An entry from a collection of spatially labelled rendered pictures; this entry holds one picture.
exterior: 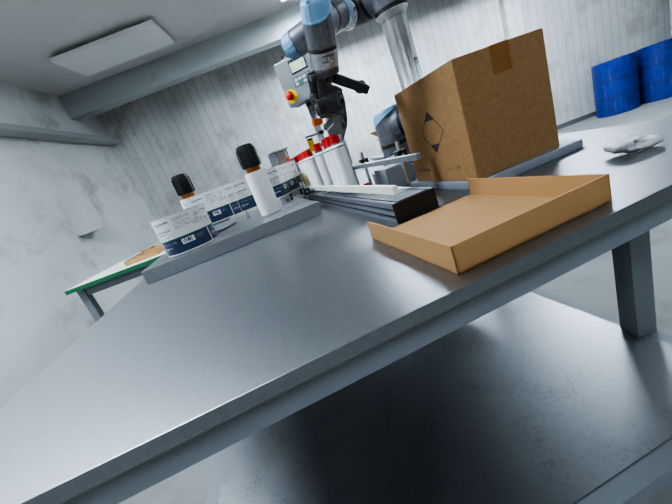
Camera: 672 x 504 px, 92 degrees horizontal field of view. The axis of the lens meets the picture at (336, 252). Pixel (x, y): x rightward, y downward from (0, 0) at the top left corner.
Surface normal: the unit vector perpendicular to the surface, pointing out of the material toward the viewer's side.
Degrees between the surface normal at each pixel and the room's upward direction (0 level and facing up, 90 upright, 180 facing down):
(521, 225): 90
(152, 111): 90
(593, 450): 0
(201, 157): 90
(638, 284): 90
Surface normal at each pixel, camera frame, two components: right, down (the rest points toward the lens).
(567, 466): -0.34, -0.90
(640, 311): 0.08, 0.26
